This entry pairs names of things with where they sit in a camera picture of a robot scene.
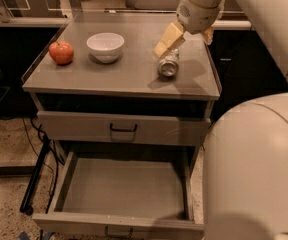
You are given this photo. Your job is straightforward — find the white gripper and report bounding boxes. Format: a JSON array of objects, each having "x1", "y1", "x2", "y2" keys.
[{"x1": 154, "y1": 0, "x2": 225, "y2": 58}]

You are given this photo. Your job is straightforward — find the silver green 7up can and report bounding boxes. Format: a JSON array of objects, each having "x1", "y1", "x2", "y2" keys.
[{"x1": 158, "y1": 49, "x2": 179, "y2": 78}]

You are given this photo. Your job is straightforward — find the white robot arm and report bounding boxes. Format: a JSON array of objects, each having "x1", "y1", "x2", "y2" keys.
[{"x1": 154, "y1": 0, "x2": 288, "y2": 240}]

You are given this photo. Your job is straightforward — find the grey drawer cabinet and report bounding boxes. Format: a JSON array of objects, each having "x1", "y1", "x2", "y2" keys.
[{"x1": 23, "y1": 13, "x2": 221, "y2": 163}]

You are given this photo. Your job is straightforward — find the grey top drawer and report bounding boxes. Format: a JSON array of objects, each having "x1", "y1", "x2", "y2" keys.
[{"x1": 37, "y1": 111, "x2": 210, "y2": 146}]

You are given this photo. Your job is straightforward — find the open grey middle drawer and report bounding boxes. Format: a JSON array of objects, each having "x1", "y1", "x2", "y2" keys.
[{"x1": 33, "y1": 152, "x2": 204, "y2": 240}]

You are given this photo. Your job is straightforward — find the white ceramic bowl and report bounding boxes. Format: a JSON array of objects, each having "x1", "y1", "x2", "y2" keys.
[{"x1": 86, "y1": 32, "x2": 125, "y2": 63}]

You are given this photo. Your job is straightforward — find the red apple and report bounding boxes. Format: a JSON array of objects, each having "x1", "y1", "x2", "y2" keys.
[{"x1": 48, "y1": 40, "x2": 74, "y2": 65}]

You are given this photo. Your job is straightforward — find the black cables left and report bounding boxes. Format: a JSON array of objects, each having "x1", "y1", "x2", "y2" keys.
[{"x1": 20, "y1": 117, "x2": 65, "y2": 240}]

